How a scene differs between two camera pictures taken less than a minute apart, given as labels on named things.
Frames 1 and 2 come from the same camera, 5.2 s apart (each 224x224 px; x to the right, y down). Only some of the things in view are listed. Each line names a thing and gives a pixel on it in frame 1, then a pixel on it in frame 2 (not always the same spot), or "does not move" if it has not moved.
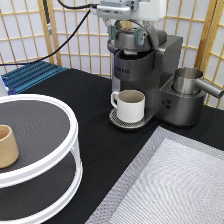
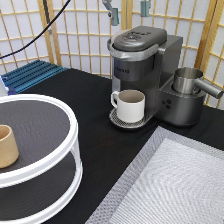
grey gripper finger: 112,30 to 113,13
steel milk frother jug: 186,81 does not move
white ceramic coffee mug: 130,105 does not move
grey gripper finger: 141,34 to 145,7
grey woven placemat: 171,180 does not move
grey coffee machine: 149,68 does not move
